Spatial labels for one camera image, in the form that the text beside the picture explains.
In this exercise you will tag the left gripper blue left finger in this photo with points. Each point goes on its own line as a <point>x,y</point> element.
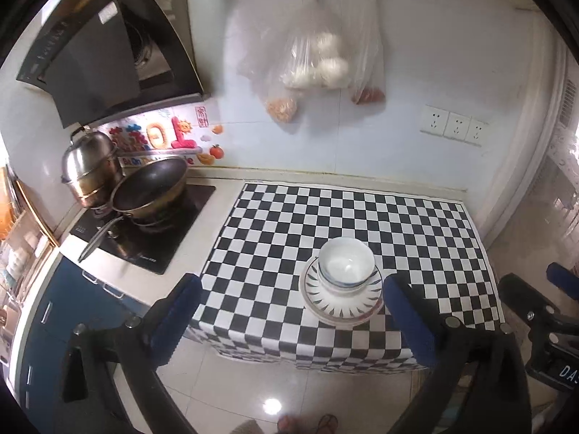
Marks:
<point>167,320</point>

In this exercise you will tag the blue finger of the right gripper distant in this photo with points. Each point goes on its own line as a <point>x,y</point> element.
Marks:
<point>564,280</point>

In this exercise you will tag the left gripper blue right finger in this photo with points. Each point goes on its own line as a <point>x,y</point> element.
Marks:
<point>415,317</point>

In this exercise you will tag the white plate black striped rim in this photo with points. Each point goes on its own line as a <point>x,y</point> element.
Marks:
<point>337,308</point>

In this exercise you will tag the plain white bowl front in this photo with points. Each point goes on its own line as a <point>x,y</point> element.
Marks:
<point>345,265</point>

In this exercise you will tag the black induction cooktop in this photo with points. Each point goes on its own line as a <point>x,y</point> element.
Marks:
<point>152,245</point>

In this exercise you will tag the black white checkered cloth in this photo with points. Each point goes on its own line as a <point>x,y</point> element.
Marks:
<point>297,273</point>

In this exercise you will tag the blue lower cabinet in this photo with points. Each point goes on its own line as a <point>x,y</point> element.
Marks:
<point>72,296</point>

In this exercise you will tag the black frying pan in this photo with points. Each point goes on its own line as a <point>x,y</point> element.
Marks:
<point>147,193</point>

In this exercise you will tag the stainless steel steamer pot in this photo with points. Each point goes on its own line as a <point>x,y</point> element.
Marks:
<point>91,168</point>

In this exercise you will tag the plastic bag with red food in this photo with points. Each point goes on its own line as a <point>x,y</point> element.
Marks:
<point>368,73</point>

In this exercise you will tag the black range hood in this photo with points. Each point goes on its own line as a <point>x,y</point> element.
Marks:
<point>101,60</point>

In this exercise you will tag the plastic bag with buns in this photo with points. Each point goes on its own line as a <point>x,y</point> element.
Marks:
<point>303,55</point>

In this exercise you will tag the colourful wall stickers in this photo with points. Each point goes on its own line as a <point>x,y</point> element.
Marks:
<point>185,131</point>

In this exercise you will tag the triple wall power socket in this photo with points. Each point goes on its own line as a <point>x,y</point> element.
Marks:
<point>452,126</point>

